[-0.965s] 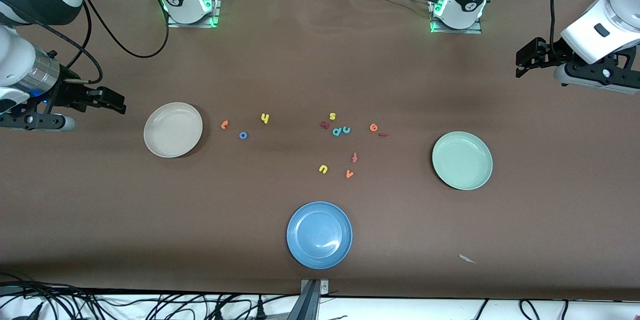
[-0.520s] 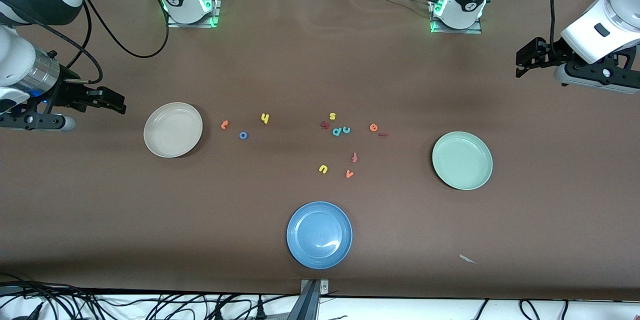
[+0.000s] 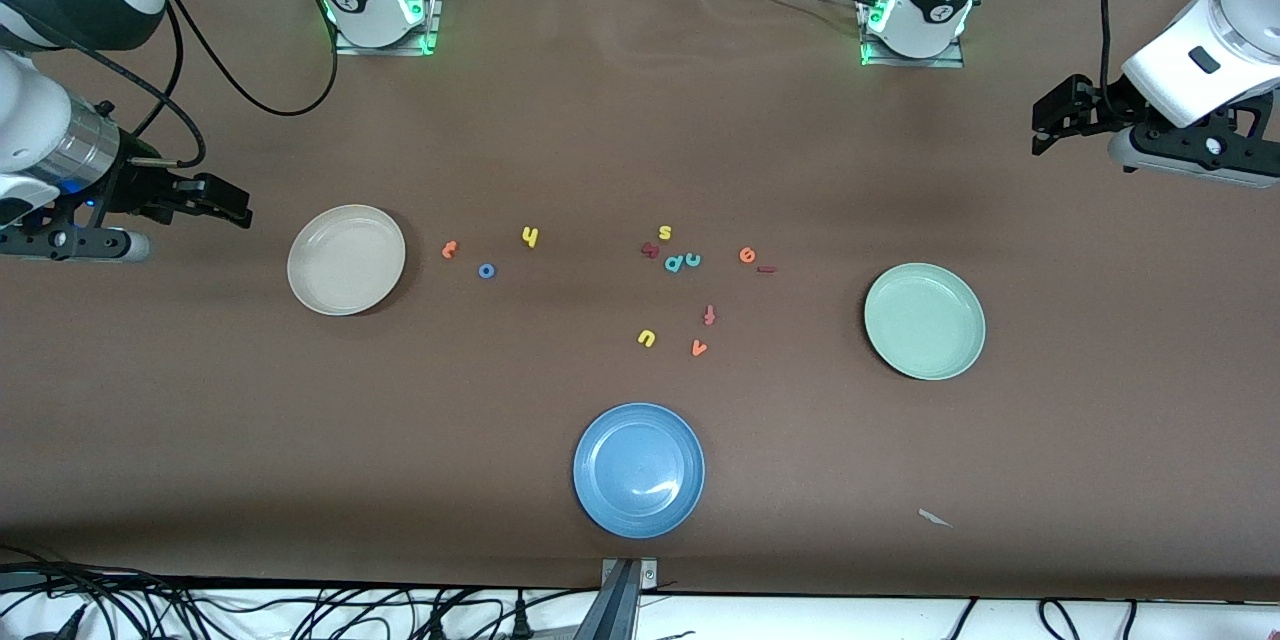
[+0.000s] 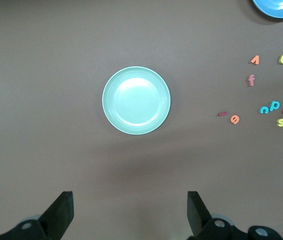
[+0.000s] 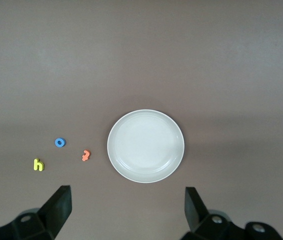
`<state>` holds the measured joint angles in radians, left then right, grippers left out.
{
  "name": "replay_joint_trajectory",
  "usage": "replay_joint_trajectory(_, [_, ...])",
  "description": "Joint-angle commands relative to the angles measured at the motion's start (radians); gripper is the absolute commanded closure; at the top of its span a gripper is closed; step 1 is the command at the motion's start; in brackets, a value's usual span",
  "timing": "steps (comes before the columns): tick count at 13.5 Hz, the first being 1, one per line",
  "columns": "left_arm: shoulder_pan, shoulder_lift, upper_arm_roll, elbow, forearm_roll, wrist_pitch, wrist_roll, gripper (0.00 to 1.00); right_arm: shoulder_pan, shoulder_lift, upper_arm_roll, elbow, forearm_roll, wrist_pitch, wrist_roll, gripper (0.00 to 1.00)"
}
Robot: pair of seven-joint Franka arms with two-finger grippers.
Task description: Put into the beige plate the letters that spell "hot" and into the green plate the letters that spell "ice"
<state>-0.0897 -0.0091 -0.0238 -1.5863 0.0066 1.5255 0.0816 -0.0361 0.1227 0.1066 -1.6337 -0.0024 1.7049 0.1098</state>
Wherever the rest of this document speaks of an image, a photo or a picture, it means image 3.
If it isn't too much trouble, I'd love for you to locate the beige brown plate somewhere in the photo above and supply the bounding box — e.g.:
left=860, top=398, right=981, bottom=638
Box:
left=287, top=204, right=407, bottom=317

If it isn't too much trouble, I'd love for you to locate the light green plate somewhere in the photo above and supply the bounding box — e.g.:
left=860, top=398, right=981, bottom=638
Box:
left=864, top=262, right=987, bottom=381

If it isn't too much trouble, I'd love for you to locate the blue plate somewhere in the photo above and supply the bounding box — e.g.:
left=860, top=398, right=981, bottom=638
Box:
left=573, top=403, right=706, bottom=539

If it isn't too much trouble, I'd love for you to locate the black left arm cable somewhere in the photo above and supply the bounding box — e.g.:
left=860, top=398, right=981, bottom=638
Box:
left=1100, top=0, right=1131, bottom=116

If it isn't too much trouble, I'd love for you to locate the long black right arm cable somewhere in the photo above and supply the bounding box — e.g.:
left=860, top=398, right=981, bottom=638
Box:
left=145, top=0, right=341, bottom=117

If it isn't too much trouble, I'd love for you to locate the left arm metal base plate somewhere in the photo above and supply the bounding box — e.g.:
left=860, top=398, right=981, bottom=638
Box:
left=858, top=0, right=967, bottom=69

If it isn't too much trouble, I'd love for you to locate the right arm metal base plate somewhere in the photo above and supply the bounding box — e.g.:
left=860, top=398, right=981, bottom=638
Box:
left=335, top=0, right=443, bottom=57

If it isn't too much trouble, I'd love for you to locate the black floor cable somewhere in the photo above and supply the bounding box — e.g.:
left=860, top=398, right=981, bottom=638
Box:
left=1038, top=598, right=1079, bottom=640
left=0, top=545, right=211, bottom=640

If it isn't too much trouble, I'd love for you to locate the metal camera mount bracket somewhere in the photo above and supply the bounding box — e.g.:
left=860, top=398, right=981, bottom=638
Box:
left=600, top=558, right=659, bottom=640

